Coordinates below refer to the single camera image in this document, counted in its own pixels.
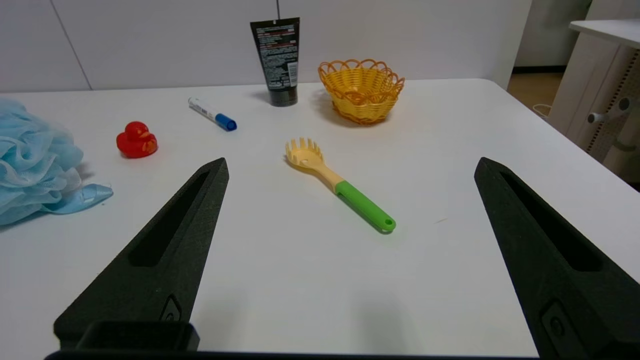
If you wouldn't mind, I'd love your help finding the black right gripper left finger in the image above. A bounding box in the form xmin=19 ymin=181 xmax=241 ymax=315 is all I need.
xmin=53 ymin=157 xmax=230 ymax=351

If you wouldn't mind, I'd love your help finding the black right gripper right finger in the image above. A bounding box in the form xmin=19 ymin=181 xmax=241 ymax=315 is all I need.
xmin=474 ymin=157 xmax=640 ymax=360

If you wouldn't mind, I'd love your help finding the light blue mesh bath loofah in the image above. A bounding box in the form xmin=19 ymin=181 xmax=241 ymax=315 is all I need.
xmin=0 ymin=98 xmax=114 ymax=227

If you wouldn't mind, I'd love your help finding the yellow woven basket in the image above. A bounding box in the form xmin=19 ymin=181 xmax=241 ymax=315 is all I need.
xmin=318 ymin=58 xmax=406 ymax=126

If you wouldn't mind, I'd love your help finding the red rubber duck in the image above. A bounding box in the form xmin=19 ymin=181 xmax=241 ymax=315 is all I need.
xmin=116 ymin=121 xmax=158 ymax=159

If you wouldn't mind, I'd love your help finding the white marker with blue cap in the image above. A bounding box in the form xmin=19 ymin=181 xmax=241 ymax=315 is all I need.
xmin=188 ymin=97 xmax=238 ymax=132

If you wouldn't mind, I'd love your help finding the white desk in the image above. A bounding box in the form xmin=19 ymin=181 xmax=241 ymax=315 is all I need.
xmin=547 ymin=19 xmax=640 ymax=183

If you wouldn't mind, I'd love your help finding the black cosmetic tube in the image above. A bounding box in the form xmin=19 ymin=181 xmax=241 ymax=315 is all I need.
xmin=250 ymin=17 xmax=301 ymax=108

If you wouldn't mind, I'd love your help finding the cream pasta spoon green handle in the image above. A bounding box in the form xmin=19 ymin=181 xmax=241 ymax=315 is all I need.
xmin=285 ymin=137 xmax=397 ymax=234

